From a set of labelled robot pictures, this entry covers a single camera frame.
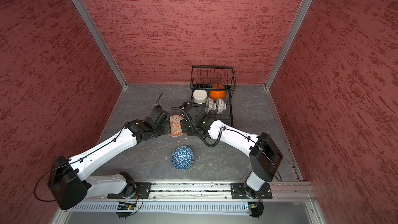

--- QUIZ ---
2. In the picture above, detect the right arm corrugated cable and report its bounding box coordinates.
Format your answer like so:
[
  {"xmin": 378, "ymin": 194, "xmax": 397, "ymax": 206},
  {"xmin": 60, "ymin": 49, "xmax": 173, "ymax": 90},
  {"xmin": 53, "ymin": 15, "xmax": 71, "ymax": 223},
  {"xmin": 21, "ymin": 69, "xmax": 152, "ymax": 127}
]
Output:
[{"xmin": 170, "ymin": 107, "xmax": 224, "ymax": 148}]

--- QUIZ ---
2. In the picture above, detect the green patterned ceramic bowl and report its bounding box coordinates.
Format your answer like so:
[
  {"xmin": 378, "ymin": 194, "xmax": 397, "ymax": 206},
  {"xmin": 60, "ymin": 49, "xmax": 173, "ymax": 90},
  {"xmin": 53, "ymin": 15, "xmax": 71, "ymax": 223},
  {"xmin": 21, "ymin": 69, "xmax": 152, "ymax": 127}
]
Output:
[{"xmin": 216, "ymin": 97, "xmax": 227, "ymax": 115}]

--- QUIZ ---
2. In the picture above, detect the orange plastic bowl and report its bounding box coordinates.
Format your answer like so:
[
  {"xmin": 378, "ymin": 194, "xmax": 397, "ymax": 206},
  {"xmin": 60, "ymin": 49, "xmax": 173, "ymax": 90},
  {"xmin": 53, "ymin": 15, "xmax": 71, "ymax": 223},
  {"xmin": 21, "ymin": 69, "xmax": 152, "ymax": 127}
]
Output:
[{"xmin": 210, "ymin": 84, "xmax": 226, "ymax": 101}]

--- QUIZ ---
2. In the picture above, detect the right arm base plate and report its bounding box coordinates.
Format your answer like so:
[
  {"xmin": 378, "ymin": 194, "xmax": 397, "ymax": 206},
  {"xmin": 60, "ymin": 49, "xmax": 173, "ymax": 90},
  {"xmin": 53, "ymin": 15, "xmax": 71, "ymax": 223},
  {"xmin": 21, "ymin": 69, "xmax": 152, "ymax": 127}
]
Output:
[{"xmin": 230, "ymin": 183, "xmax": 273, "ymax": 200}]

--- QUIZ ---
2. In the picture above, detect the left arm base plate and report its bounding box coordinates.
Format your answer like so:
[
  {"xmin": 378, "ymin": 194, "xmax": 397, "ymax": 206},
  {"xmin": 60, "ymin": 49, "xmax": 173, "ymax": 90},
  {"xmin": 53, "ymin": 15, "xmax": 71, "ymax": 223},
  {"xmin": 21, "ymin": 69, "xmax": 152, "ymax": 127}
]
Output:
[{"xmin": 107, "ymin": 183, "xmax": 152, "ymax": 200}]

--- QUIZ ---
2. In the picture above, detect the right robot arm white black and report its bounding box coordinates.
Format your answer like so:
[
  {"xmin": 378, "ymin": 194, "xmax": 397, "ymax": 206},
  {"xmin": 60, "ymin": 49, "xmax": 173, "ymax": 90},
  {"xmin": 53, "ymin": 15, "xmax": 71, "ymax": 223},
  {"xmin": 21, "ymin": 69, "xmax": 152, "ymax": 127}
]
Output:
[{"xmin": 172, "ymin": 102, "xmax": 283, "ymax": 199}]

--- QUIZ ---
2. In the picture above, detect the black wire dish rack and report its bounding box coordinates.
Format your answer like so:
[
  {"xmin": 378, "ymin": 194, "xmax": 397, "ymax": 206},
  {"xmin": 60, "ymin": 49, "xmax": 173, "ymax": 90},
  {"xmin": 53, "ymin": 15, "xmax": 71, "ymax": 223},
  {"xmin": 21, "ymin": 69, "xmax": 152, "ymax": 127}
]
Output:
[{"xmin": 190, "ymin": 65, "xmax": 236, "ymax": 126}]

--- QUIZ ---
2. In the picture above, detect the white pink bowl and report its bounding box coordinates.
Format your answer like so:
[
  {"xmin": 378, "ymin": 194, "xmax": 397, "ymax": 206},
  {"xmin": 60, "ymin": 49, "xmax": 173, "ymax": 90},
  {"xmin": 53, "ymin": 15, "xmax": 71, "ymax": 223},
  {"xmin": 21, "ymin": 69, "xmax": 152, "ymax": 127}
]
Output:
[{"xmin": 192, "ymin": 90, "xmax": 208, "ymax": 104}]

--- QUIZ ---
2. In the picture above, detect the left corner aluminium profile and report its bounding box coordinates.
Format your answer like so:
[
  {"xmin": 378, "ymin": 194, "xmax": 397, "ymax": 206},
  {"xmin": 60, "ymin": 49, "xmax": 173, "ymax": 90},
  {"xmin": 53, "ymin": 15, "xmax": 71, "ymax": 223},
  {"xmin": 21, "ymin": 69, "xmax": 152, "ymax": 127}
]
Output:
[{"xmin": 72, "ymin": 0, "xmax": 128, "ymax": 90}]

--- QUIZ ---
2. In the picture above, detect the right corner aluminium profile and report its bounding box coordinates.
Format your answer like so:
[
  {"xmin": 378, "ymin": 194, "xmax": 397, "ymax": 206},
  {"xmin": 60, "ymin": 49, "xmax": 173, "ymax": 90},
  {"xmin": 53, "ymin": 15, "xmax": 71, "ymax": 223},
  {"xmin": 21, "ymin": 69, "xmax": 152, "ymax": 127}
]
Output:
[{"xmin": 265, "ymin": 0, "xmax": 313, "ymax": 90}]

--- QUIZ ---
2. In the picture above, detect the red patterned bowl underneath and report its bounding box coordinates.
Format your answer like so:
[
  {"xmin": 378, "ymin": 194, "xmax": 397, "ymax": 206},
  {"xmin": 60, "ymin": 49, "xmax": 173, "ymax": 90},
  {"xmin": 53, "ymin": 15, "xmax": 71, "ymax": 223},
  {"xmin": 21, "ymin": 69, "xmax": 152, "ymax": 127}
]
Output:
[{"xmin": 205, "ymin": 97, "xmax": 217, "ymax": 114}]

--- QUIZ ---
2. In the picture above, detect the corner aluminium profile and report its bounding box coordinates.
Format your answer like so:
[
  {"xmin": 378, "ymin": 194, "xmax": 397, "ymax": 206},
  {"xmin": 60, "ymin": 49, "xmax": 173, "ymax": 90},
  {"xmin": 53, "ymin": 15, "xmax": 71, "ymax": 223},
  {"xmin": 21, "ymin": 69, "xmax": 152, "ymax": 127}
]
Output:
[
  {"xmin": 265, "ymin": 0, "xmax": 313, "ymax": 90},
  {"xmin": 72, "ymin": 0, "xmax": 128, "ymax": 90}
]

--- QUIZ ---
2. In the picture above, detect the orange patterned bowl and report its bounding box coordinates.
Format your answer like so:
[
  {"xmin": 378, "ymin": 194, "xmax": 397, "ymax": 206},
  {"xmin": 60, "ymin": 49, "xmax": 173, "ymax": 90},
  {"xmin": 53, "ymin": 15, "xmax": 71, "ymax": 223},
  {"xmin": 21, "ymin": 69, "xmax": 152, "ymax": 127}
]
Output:
[{"xmin": 169, "ymin": 115, "xmax": 184, "ymax": 138}]

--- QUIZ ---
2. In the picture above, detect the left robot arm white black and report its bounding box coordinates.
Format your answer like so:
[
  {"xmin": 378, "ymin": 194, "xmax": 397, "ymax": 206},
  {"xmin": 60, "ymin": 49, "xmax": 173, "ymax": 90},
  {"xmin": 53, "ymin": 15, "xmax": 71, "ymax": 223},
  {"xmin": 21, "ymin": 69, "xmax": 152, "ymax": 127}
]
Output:
[{"xmin": 48, "ymin": 106, "xmax": 170, "ymax": 210}]

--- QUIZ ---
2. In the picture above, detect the aluminium mounting rail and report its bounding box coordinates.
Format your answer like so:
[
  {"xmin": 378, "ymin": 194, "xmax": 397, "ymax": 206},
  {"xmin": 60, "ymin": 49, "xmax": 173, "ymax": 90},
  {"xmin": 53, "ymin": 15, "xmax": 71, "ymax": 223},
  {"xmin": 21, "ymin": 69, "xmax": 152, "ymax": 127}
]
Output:
[{"xmin": 63, "ymin": 180, "xmax": 316, "ymax": 202}]

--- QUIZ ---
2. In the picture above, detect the blue patterned ceramic bowl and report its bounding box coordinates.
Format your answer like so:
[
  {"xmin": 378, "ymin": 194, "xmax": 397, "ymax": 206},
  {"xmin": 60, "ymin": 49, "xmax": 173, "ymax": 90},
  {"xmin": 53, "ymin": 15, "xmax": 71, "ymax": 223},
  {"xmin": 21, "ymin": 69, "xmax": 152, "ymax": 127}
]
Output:
[{"xmin": 172, "ymin": 146, "xmax": 194, "ymax": 170}]

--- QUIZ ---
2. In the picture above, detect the white perforated cable duct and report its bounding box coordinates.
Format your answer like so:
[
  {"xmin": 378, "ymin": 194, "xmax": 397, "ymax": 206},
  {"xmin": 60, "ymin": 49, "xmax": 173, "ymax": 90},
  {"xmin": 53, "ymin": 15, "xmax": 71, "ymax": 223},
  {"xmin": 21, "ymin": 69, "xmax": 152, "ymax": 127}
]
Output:
[{"xmin": 71, "ymin": 201, "xmax": 249, "ymax": 215}]

